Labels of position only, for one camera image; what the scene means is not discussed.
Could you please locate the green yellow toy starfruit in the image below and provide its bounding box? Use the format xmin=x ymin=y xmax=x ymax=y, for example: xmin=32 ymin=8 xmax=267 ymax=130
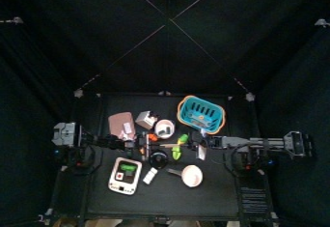
xmin=170 ymin=133 xmax=191 ymax=161

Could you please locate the white upright card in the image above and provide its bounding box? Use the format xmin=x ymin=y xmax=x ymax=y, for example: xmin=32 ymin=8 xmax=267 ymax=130
xmin=197 ymin=145 xmax=207 ymax=161

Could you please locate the white round bowl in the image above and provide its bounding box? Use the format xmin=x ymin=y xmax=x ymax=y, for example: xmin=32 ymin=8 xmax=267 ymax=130
xmin=154 ymin=119 xmax=177 ymax=140

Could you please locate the green toy vegetable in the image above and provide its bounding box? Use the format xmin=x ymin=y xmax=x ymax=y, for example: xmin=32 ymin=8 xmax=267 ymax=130
xmin=120 ymin=163 xmax=136 ymax=173

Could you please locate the pink rectangular packet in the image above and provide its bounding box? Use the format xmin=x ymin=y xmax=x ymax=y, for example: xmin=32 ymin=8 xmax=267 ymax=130
xmin=107 ymin=111 xmax=138 ymax=141

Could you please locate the teal basket with orange rim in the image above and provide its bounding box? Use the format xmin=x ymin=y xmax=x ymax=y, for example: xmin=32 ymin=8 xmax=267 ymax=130
xmin=177 ymin=95 xmax=227 ymax=135

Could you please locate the small white flat block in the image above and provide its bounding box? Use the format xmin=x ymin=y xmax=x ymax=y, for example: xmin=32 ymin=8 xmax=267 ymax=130
xmin=142 ymin=167 xmax=161 ymax=185

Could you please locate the white toy scale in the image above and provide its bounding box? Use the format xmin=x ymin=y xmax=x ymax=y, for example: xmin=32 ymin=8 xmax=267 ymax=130
xmin=107 ymin=156 xmax=143 ymax=196

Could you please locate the white text label sticker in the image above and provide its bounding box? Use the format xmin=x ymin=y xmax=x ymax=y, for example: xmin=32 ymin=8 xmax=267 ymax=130
xmin=239 ymin=186 xmax=269 ymax=215

